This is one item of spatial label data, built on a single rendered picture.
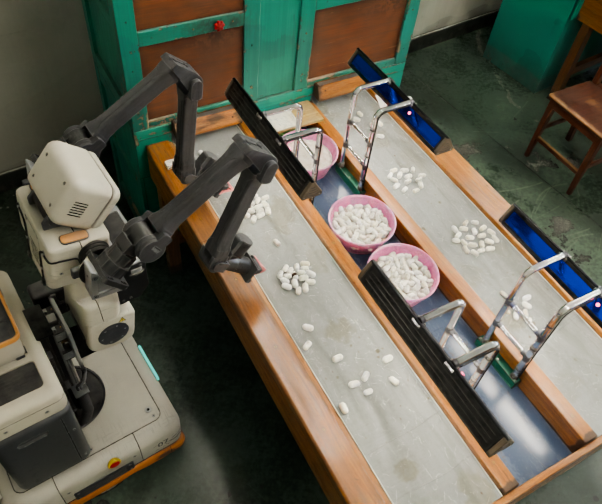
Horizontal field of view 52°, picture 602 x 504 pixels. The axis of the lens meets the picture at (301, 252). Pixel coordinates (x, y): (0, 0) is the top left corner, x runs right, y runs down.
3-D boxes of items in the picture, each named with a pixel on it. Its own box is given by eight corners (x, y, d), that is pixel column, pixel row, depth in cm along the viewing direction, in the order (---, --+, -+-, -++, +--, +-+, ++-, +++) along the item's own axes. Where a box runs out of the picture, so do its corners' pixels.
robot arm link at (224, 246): (245, 139, 166) (267, 163, 161) (261, 140, 171) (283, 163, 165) (192, 254, 189) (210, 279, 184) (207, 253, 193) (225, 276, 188)
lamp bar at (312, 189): (301, 201, 203) (303, 186, 198) (223, 95, 236) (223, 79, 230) (322, 194, 206) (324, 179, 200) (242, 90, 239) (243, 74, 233)
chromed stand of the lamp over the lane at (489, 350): (415, 441, 192) (454, 372, 157) (380, 388, 202) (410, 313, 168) (462, 415, 199) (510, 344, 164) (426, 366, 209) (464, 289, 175)
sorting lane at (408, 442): (417, 550, 167) (419, 548, 166) (173, 145, 263) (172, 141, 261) (500, 498, 178) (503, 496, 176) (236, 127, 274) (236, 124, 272)
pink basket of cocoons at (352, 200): (365, 272, 233) (370, 256, 226) (311, 235, 243) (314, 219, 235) (404, 234, 247) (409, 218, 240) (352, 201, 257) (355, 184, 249)
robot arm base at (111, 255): (84, 252, 161) (103, 283, 155) (105, 230, 160) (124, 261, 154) (107, 260, 169) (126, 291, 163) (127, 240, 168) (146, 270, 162)
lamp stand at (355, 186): (358, 200, 257) (378, 114, 223) (334, 170, 268) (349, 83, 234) (395, 187, 264) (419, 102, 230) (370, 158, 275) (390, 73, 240)
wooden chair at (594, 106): (519, 153, 391) (581, 23, 322) (566, 136, 407) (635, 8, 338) (568, 198, 368) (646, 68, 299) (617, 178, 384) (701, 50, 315)
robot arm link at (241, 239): (197, 252, 189) (211, 271, 185) (218, 224, 185) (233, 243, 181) (222, 256, 198) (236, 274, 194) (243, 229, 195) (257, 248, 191)
